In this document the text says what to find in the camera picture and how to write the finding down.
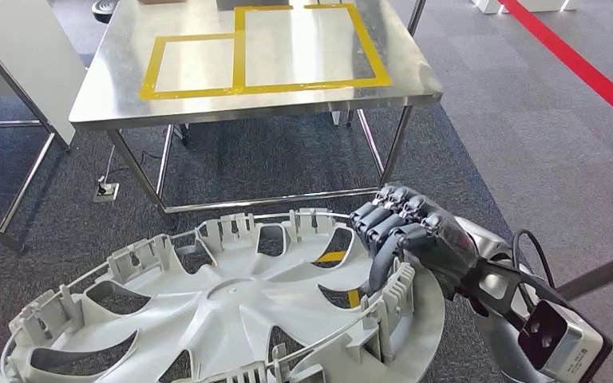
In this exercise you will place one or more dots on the red barrier tape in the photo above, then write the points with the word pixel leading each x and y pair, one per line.
pixel 576 63

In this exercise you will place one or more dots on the yellow floor tape square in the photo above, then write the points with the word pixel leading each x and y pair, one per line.
pixel 330 257

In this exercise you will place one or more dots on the grey plastic hubcap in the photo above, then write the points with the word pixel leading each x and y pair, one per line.
pixel 222 317

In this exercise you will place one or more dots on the floor power socket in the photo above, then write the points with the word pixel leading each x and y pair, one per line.
pixel 106 191

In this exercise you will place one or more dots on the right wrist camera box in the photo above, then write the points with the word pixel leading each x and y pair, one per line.
pixel 576 343

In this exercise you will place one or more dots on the black round stool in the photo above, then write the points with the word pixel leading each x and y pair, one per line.
pixel 104 10

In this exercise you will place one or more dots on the stainless steel workbench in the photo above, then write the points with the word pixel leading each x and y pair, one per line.
pixel 111 79

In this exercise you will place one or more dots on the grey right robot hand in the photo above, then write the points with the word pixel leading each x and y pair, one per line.
pixel 444 243

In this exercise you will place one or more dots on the white low partition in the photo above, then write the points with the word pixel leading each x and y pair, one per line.
pixel 486 5

